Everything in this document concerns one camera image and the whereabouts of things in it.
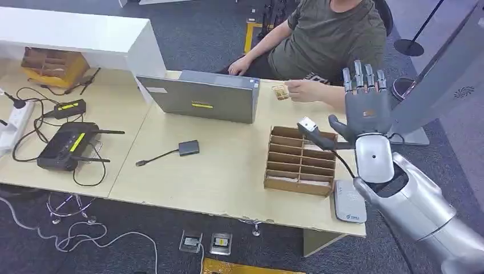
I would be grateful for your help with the person's left hand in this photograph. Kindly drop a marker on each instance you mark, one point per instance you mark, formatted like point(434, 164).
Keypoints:
point(304, 90)

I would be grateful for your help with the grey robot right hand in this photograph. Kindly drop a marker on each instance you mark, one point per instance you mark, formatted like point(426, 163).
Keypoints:
point(366, 111)

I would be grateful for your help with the person's right hand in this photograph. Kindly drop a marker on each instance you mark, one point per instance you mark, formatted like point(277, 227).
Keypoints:
point(239, 66)

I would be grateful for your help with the printed card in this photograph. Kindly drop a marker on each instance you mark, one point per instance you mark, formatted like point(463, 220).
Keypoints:
point(280, 92)

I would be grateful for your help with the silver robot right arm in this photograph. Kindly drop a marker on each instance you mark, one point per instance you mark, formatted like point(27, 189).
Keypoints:
point(412, 204)

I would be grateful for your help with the round black stanchion base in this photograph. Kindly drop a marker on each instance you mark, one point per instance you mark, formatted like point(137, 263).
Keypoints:
point(401, 89)

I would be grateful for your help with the grey laptop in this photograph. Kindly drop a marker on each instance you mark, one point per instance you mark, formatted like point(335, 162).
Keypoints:
point(204, 99)

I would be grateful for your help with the person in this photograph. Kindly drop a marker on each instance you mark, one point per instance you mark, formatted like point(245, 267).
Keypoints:
point(329, 34)

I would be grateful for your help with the black tripod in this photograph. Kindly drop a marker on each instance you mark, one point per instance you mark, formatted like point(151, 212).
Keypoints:
point(276, 15)

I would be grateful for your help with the wooden card box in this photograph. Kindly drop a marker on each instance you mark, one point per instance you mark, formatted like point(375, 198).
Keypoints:
point(298, 166)

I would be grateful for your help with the grey kiosk stand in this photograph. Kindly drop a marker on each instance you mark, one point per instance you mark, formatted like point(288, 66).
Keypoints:
point(442, 83)

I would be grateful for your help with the pale card in slot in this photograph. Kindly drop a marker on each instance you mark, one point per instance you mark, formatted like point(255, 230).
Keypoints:
point(281, 179)
point(315, 182)

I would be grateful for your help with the white card reader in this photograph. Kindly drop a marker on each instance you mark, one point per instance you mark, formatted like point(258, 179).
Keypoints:
point(348, 204)

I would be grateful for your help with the black chair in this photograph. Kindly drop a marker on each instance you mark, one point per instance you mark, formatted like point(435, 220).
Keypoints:
point(385, 17)

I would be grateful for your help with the pale wooden desk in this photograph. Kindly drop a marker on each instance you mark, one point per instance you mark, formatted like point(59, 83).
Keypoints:
point(211, 177)

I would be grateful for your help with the white desk shelf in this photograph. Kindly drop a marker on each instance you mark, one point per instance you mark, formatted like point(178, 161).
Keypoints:
point(75, 33)

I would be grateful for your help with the floor socket with yellow label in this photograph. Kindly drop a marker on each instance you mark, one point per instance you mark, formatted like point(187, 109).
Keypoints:
point(221, 244)

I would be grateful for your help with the small black labelled device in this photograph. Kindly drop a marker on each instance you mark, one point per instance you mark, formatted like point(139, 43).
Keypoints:
point(68, 108)

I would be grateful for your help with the wooden box on yellow base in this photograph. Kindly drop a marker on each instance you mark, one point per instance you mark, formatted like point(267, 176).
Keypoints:
point(56, 67)

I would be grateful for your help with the yellow floor mat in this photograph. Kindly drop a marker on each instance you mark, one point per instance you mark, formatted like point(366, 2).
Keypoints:
point(234, 268)

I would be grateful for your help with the black router with antennas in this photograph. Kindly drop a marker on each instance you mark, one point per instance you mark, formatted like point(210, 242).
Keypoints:
point(64, 145)

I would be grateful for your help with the white power strip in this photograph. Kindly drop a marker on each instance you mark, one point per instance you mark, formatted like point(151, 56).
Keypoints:
point(17, 123)

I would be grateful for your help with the black stanchion post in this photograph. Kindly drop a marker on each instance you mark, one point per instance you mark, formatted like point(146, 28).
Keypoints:
point(408, 48)

